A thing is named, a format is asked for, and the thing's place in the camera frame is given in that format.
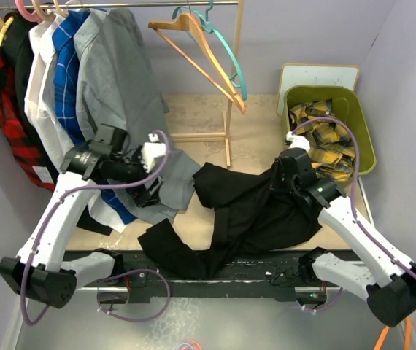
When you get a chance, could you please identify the yellow hanger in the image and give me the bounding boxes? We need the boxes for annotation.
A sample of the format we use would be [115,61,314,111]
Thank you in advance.
[0,15,15,47]

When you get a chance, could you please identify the blue checked hanging shirt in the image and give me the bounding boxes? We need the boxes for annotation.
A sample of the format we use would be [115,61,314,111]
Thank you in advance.
[52,11,135,230]

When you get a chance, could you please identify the teal plastic hanger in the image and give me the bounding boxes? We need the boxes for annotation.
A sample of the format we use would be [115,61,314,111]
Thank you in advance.
[172,0,248,101]

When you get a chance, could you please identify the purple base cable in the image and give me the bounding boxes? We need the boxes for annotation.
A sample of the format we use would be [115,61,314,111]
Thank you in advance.
[96,268,171,323]
[301,287,347,315]

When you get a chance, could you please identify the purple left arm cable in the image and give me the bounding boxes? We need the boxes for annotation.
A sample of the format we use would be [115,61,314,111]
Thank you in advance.
[20,129,172,326]

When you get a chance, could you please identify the wooden hanger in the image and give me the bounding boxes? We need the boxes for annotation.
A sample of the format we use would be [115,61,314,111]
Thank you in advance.
[147,12,247,115]

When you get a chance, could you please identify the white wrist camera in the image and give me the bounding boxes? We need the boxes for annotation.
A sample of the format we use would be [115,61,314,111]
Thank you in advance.
[141,131,169,174]
[285,131,310,152]

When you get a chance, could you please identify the red black plaid shirt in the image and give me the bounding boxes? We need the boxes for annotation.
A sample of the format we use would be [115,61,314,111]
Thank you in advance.
[0,48,55,191]

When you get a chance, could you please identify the wooden clothes rack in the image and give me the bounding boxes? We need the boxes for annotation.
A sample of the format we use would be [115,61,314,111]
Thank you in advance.
[0,1,246,168]

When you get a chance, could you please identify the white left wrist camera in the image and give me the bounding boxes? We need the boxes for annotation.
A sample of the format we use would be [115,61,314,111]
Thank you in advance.
[141,131,169,174]

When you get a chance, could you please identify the yellow plaid shirt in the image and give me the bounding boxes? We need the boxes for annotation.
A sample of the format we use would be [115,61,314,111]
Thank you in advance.
[289,99,355,182]

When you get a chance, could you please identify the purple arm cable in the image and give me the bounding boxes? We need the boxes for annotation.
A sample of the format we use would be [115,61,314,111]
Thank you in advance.
[290,116,416,296]
[20,129,172,326]

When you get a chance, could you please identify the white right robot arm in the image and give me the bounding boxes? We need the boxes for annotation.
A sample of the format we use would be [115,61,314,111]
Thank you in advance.
[271,148,416,327]

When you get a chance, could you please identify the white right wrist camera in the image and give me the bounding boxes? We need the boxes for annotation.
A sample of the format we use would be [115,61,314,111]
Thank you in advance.
[285,131,310,152]

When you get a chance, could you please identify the pink hanger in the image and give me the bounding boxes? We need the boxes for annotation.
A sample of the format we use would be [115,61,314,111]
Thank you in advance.
[15,0,42,23]

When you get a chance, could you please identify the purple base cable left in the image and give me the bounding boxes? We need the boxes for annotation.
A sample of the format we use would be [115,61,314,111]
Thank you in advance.
[96,268,171,323]

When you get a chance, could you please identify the olive green plastic bin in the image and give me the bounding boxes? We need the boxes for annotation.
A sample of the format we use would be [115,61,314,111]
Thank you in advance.
[282,85,377,176]

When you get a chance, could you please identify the light wooden hanger hook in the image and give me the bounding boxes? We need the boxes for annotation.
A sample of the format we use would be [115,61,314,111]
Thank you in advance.
[53,0,69,18]

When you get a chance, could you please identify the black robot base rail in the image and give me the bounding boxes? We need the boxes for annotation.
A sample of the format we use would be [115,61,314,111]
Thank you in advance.
[82,249,344,304]

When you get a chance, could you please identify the grey hanging shirt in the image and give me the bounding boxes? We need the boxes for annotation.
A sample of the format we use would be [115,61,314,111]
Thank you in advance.
[73,8,200,224]

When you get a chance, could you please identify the beige wooden hanger hook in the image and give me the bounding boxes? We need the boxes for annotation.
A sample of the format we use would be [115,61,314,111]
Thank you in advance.
[31,0,55,22]

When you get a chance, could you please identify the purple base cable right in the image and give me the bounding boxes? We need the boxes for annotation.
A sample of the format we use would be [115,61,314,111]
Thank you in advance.
[301,287,347,315]

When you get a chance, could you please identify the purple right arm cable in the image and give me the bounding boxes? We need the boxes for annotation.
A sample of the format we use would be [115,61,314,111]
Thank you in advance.
[290,116,416,296]

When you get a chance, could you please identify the red blue hangers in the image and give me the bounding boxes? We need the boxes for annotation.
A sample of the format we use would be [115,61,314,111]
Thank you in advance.
[175,339,202,350]

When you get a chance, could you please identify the orange plastic hanger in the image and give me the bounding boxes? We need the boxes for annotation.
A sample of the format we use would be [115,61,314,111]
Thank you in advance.
[374,316,412,350]

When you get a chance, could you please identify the white board behind bin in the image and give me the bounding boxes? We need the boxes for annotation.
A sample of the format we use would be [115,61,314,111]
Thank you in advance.
[277,63,360,117]

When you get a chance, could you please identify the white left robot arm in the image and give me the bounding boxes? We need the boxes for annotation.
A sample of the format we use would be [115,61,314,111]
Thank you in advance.
[0,125,170,309]

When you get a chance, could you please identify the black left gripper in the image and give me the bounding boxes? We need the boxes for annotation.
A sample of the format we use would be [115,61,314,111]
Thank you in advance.
[109,146,163,207]

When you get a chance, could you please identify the black hanging garment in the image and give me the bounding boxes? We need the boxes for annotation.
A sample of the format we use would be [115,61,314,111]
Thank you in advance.
[1,12,114,236]

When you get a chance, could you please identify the white hanging shirt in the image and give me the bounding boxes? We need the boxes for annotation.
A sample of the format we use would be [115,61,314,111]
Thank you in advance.
[23,14,127,233]

